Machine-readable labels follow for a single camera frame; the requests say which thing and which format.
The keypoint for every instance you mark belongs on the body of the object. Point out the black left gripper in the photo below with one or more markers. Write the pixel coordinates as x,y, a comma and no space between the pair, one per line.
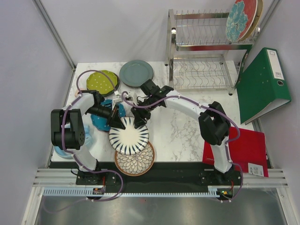
116,122

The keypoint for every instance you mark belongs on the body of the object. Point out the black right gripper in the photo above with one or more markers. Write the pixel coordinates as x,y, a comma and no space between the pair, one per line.
139,117

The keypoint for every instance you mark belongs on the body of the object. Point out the white plate with blue stripes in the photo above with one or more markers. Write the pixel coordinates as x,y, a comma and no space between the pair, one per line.
131,140

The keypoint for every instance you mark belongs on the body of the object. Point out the red plate with teal flower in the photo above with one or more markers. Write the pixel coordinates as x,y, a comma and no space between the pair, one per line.
240,18

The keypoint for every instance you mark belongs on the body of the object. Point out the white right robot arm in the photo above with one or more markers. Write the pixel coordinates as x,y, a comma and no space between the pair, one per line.
213,122

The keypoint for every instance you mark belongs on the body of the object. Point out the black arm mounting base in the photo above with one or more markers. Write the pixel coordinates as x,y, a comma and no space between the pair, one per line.
162,176

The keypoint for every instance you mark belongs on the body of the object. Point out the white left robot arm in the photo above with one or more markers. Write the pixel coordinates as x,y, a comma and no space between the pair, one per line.
67,128

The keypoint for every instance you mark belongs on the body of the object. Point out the steel two-tier dish rack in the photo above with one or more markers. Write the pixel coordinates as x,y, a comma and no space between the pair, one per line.
199,55

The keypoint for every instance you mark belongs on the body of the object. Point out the blue polka dot plate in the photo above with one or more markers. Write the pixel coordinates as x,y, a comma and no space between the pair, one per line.
101,123

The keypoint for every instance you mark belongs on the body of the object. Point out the dark plate under green plate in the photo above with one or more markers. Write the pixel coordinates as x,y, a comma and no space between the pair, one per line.
117,87

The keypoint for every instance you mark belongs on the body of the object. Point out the light blue headphones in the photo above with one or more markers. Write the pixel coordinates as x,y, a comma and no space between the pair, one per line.
88,143

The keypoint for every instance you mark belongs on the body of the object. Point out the brown-rimmed petal pattern plate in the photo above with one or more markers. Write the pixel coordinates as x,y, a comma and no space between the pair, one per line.
136,164

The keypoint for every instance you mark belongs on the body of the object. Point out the green polka dot plate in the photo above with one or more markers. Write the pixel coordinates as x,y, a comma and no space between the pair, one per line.
97,81

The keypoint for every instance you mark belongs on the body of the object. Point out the grey-blue ceramic plate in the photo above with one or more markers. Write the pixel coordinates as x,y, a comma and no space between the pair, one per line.
136,65

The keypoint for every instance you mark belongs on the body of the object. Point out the red folder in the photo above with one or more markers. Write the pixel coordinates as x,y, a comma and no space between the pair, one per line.
229,150

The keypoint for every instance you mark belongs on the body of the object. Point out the green lever arch binder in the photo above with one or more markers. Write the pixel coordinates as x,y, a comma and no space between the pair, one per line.
262,87

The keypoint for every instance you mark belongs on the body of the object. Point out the cream plate with bird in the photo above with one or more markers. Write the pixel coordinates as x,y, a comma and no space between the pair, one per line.
255,21

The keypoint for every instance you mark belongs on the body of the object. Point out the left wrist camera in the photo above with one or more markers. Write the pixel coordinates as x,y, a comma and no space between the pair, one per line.
117,100

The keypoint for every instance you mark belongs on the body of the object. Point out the white slotted cable duct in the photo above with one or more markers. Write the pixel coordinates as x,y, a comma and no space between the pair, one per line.
126,192

